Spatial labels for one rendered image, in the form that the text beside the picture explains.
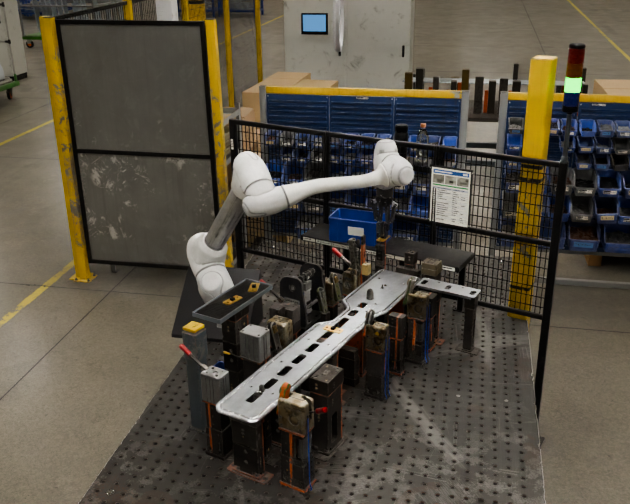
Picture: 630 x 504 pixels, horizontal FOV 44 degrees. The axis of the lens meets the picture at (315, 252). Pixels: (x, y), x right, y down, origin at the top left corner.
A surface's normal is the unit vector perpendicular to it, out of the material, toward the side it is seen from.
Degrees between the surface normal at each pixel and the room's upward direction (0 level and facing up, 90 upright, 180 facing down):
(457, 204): 90
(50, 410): 0
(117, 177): 89
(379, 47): 90
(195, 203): 94
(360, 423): 0
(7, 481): 0
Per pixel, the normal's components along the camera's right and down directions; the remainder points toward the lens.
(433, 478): -0.01, -0.92
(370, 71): -0.20, 0.38
